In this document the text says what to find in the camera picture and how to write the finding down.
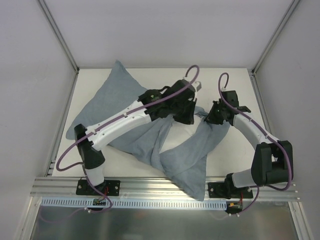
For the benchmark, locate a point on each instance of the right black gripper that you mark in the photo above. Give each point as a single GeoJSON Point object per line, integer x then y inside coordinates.
{"type": "Point", "coordinates": [215, 114]}

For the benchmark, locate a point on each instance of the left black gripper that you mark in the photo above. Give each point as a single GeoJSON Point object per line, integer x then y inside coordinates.
{"type": "Point", "coordinates": [186, 110]}

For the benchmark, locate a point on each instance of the patchwork green beige pillowcase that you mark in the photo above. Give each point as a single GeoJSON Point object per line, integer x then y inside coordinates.
{"type": "Point", "coordinates": [185, 164]}

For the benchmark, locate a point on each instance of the white pillow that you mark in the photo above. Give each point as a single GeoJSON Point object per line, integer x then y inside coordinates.
{"type": "Point", "coordinates": [179, 133]}

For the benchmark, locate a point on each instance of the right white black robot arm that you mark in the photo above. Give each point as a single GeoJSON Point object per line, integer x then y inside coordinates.
{"type": "Point", "coordinates": [272, 164]}

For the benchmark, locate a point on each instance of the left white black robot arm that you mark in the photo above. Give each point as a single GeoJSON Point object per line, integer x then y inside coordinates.
{"type": "Point", "coordinates": [90, 140]}

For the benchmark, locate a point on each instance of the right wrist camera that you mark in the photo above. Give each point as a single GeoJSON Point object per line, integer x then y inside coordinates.
{"type": "Point", "coordinates": [230, 98]}

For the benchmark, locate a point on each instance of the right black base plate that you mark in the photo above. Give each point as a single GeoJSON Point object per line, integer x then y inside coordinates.
{"type": "Point", "coordinates": [220, 190]}

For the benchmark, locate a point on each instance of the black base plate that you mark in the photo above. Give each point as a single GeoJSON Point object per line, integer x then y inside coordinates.
{"type": "Point", "coordinates": [220, 190]}
{"type": "Point", "coordinates": [108, 187]}

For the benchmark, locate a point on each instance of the aluminium mounting rail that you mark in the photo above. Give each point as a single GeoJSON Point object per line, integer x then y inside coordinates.
{"type": "Point", "coordinates": [153, 188]}

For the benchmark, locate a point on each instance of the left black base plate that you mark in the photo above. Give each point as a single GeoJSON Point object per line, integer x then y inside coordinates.
{"type": "Point", "coordinates": [108, 187]}

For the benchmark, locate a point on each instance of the right aluminium frame post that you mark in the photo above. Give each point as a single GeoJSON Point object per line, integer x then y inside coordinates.
{"type": "Point", "coordinates": [276, 34]}

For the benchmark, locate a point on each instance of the aluminium frame post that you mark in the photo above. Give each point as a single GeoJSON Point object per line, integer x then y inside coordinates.
{"type": "Point", "coordinates": [276, 34]}
{"type": "Point", "coordinates": [58, 34]}

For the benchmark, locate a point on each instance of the left aluminium frame post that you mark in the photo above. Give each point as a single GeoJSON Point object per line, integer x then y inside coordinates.
{"type": "Point", "coordinates": [58, 34]}

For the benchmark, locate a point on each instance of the white slotted cable duct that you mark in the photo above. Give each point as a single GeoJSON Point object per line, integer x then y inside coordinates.
{"type": "Point", "coordinates": [126, 203]}

